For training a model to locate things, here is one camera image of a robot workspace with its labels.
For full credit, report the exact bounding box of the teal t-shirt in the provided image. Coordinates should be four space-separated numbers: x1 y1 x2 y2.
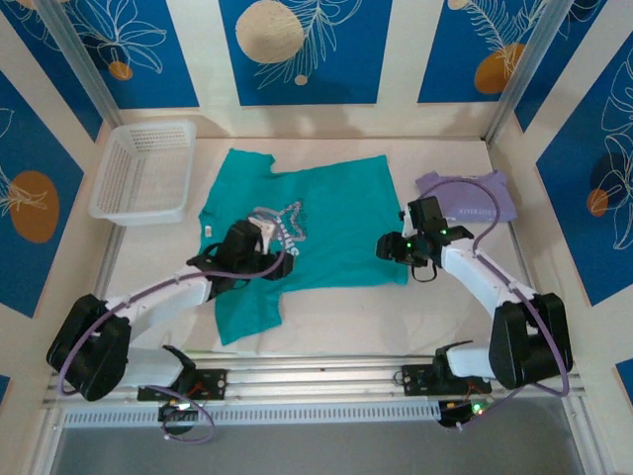
197 149 409 346

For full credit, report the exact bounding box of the folded purple t-shirt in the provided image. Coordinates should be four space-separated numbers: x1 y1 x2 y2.
413 169 518 225

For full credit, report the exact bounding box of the white plastic mesh basket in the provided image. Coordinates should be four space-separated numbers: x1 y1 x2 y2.
87 118 198 227

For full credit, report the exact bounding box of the white table cover sheet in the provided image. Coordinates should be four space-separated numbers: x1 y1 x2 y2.
106 136 543 358

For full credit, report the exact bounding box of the black controller board with LED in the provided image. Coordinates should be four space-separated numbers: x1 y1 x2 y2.
437 398 491 432
157 398 205 437

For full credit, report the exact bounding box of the thin black cable loop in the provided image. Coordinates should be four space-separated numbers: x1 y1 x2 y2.
408 264 440 285

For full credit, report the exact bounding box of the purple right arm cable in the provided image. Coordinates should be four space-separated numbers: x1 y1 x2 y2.
419 177 570 431

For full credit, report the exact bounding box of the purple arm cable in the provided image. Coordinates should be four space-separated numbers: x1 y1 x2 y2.
57 207 288 444
419 177 570 431

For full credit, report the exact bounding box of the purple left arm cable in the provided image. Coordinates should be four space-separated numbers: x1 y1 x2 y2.
57 207 288 444

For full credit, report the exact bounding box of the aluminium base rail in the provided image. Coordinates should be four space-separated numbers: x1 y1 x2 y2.
42 353 580 410

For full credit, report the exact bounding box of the white slotted cable duct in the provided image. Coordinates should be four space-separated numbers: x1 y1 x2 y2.
63 400 441 428

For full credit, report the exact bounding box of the aluminium frame post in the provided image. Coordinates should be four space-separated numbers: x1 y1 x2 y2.
37 0 124 131
483 0 570 144

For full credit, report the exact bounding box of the aluminium frame leg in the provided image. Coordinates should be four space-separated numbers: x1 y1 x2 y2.
27 408 68 475
561 395 607 475

